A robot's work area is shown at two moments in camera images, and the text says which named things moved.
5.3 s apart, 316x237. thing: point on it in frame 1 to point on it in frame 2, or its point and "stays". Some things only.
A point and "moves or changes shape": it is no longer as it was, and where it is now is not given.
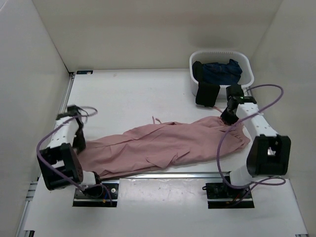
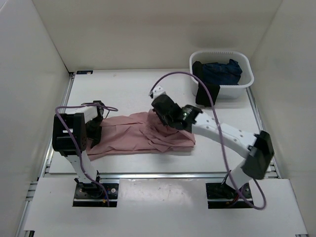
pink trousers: [144, 146] moves or changes shape
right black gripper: [226, 119] to [155, 110]
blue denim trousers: [218, 73] stays
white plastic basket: [246, 78] stays
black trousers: [207, 93] stays
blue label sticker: [89, 72] stays
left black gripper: [80, 145] to [95, 137]
